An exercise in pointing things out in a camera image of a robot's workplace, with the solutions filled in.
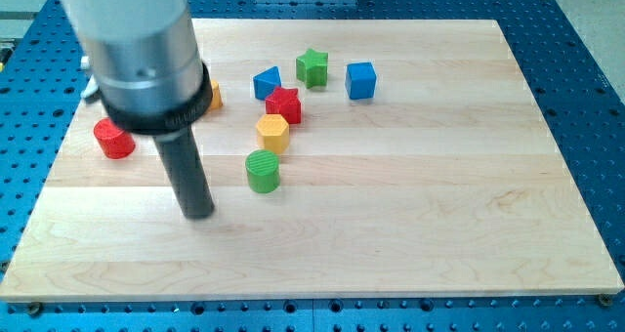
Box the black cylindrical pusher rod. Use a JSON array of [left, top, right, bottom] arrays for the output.
[[153, 128, 215, 220]]

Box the green cylinder block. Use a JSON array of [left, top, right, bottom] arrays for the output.
[[245, 149, 280, 193]]

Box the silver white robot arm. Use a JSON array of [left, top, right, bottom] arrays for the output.
[[61, 0, 214, 220]]

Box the orange yellow block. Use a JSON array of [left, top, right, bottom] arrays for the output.
[[208, 80, 224, 111]]

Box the red cylinder block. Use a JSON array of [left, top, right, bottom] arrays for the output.
[[93, 117, 136, 159]]

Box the yellow hexagon block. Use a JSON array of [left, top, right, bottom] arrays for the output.
[[256, 114, 290, 154]]

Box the blue triangle block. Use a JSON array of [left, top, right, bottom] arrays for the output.
[[253, 66, 281, 101]]

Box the red star block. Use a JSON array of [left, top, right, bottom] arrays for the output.
[[265, 87, 302, 124]]

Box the blue perforated metal table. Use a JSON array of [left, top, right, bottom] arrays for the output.
[[1, 0, 624, 331]]

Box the green star block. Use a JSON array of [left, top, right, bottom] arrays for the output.
[[295, 48, 329, 89]]

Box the light wooden board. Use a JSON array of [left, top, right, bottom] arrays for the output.
[[1, 20, 623, 303]]

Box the blue cube block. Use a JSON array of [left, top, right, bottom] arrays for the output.
[[345, 62, 377, 100]]

